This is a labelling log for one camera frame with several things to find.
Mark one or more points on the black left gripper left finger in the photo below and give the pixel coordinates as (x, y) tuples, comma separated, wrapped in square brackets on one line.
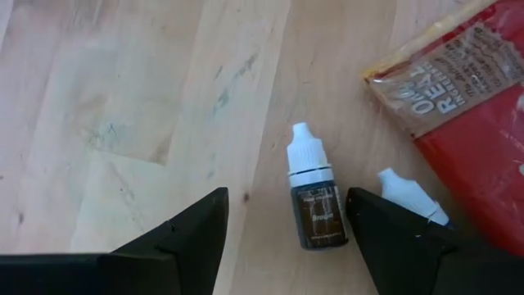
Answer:
[(163, 270)]

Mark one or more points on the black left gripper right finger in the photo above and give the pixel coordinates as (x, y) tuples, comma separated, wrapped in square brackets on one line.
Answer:
[(409, 262)]

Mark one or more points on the blue ink dropper bottle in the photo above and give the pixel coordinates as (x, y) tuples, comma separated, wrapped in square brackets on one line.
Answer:
[(405, 194)]

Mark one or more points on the brown ink dropper bottle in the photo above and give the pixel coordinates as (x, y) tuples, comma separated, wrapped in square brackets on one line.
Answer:
[(321, 213)]

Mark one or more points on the far red snack packet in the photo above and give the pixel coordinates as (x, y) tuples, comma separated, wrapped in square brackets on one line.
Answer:
[(479, 155)]

